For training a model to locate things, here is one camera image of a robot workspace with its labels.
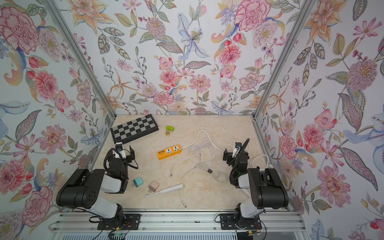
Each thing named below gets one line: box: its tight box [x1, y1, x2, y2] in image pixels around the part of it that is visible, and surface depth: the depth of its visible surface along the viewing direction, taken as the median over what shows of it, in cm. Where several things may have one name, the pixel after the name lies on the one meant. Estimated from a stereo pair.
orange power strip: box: [157, 144, 182, 160], surface depth 100 cm
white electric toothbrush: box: [145, 183, 184, 198], surface depth 86 cm
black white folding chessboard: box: [110, 113, 159, 145], surface depth 110 cm
